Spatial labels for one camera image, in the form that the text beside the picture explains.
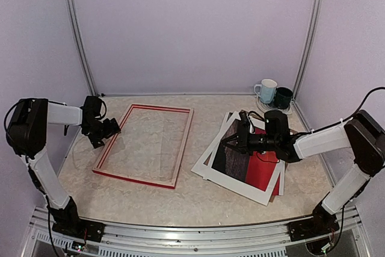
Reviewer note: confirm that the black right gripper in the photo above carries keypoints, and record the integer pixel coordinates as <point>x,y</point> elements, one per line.
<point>242,142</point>

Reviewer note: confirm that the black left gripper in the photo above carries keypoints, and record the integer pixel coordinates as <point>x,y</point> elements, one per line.
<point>95,140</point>

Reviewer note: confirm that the red sunset photo white border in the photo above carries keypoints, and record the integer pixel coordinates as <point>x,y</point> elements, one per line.
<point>228,128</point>

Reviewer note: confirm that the red wooden picture frame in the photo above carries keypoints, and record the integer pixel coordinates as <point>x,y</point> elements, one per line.
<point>149,149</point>

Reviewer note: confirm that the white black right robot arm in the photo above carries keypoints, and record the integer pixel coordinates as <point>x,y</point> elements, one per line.
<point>359,137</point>

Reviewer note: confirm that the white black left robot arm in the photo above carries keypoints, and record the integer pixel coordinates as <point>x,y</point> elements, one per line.
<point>26,126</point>

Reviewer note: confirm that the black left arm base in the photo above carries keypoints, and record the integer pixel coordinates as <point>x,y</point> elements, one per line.
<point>86,230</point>

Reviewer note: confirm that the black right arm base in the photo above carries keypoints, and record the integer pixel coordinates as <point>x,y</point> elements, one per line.
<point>320,223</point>

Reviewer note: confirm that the white plate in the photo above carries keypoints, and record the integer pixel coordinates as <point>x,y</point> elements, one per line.
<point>268,107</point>

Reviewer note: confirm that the light blue mug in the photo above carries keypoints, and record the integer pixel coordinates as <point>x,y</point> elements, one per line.
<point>265,90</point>

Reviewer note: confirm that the dark green mug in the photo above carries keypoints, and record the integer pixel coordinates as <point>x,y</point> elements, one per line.
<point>282,98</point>

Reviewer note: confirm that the aluminium front rail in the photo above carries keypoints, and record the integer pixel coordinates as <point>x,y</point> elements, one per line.
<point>289,237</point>

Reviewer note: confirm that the left aluminium corner post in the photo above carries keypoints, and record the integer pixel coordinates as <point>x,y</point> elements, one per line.
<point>76,31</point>

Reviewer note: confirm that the aluminium corner post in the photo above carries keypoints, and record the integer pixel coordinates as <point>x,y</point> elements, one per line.
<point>304,60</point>
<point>76,31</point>

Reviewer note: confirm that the right aluminium corner post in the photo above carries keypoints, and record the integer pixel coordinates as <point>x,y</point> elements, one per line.
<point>304,60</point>

